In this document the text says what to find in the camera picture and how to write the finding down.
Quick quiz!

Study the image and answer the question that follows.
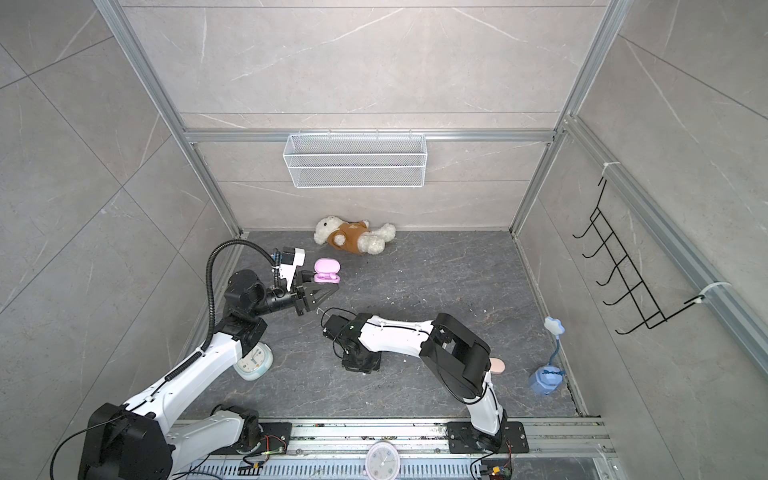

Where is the mint alarm clock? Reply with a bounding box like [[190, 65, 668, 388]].
[[234, 342, 274, 381]]

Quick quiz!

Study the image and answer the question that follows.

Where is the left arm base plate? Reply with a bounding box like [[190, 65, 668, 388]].
[[238, 421, 293, 455]]

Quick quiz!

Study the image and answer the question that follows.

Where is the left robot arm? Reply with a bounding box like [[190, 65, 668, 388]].
[[77, 239, 340, 479]]

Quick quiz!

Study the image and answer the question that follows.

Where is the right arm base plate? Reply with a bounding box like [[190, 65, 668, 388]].
[[446, 421, 530, 454]]

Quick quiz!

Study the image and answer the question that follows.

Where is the black wire hook rack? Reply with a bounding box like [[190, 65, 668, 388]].
[[571, 177, 706, 336]]

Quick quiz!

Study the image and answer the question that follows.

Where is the white wire mesh basket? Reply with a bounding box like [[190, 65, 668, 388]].
[[283, 133, 428, 189]]

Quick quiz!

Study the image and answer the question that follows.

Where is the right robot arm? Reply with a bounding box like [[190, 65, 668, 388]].
[[321, 313, 507, 450]]

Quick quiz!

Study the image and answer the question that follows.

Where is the white round clock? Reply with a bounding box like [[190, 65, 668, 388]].
[[364, 441, 401, 480]]

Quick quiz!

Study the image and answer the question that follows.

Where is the white teddy bear brown hoodie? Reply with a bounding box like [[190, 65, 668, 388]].
[[313, 216, 396, 255]]

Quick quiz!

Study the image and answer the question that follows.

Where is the purple earbud case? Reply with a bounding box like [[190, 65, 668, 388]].
[[314, 258, 341, 284]]

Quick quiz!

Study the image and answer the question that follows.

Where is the pink earbud case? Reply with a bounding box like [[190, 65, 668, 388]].
[[490, 358, 506, 374]]

